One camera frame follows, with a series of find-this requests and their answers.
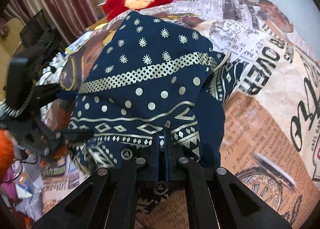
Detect navy patterned garment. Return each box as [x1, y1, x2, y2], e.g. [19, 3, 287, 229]
[67, 10, 245, 214]

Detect orange left sleeve forearm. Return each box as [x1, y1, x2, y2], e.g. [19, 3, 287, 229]
[0, 130, 14, 182]

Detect printed newspaper bed sheet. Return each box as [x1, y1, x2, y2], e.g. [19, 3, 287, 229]
[41, 0, 319, 228]

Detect red plush toy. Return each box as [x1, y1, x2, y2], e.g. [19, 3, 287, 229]
[101, 0, 173, 21]

